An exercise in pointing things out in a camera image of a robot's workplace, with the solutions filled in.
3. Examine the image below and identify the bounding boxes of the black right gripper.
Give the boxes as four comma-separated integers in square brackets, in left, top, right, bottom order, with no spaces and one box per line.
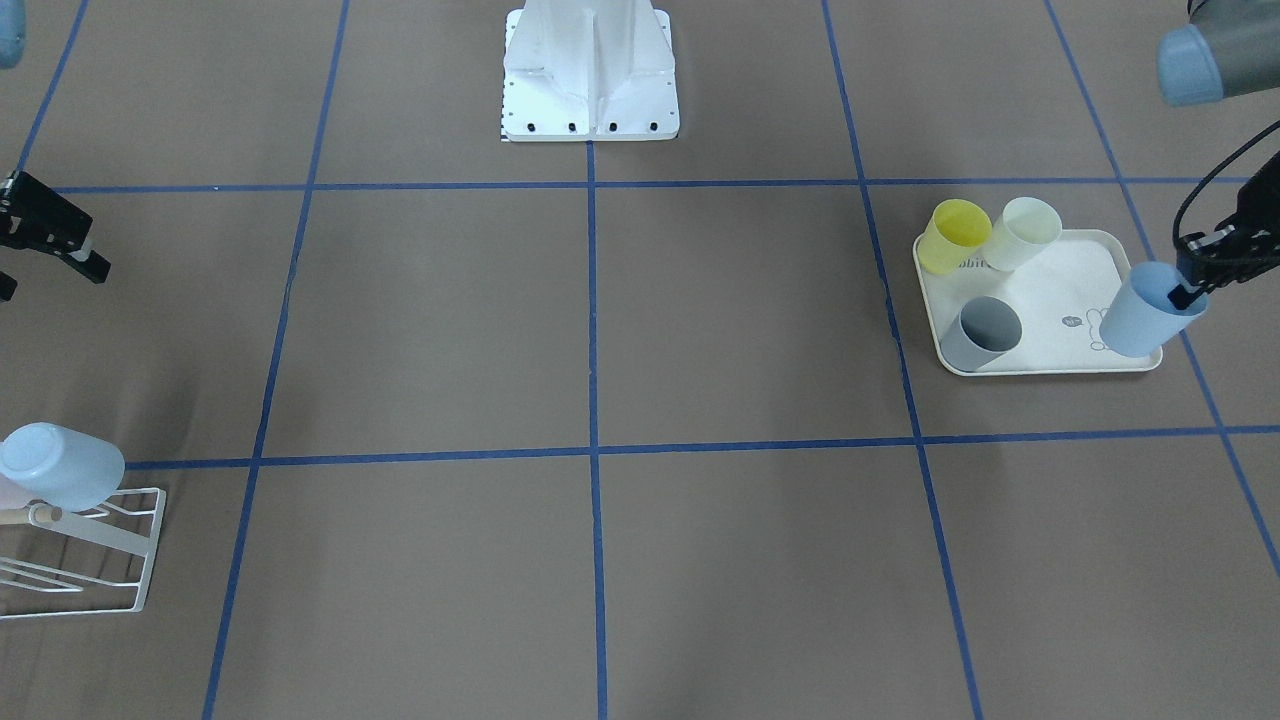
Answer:
[0,170,111,302]

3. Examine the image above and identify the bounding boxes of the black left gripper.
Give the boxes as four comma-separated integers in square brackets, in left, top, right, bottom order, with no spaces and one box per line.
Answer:
[1169,155,1279,309]

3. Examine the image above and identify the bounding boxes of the light blue plastic cup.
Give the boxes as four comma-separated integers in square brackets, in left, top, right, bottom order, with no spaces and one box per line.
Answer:
[1100,261,1210,357]

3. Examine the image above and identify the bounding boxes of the pale blue plastic cup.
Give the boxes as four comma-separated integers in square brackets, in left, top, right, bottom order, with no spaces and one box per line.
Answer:
[1,421,125,512]

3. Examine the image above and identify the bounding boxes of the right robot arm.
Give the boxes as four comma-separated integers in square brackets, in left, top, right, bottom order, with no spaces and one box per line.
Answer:
[1,1,113,304]

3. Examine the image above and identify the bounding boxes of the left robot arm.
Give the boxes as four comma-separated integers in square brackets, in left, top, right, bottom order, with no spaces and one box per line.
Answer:
[1157,1,1279,311]

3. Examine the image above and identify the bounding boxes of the pale green plastic cup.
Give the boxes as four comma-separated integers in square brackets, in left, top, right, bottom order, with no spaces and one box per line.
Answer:
[982,196,1062,272]

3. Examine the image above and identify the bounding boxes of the grey plastic cup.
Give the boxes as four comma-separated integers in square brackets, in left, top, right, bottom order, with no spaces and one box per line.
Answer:
[938,296,1023,373]

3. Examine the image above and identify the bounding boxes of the yellow plastic cup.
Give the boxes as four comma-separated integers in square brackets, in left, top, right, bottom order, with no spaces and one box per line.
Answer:
[916,199,992,275]

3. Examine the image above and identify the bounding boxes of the white plastic tray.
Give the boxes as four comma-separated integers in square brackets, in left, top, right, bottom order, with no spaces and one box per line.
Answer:
[913,229,1164,377]

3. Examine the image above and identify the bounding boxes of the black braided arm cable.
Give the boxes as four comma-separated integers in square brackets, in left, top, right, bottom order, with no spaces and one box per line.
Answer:
[1172,120,1280,251]

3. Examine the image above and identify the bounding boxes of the white wire cup rack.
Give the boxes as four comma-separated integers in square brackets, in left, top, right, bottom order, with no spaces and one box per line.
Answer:
[1,487,168,621]

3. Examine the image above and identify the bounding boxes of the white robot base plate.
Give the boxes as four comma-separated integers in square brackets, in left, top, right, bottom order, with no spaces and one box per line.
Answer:
[500,1,681,143]

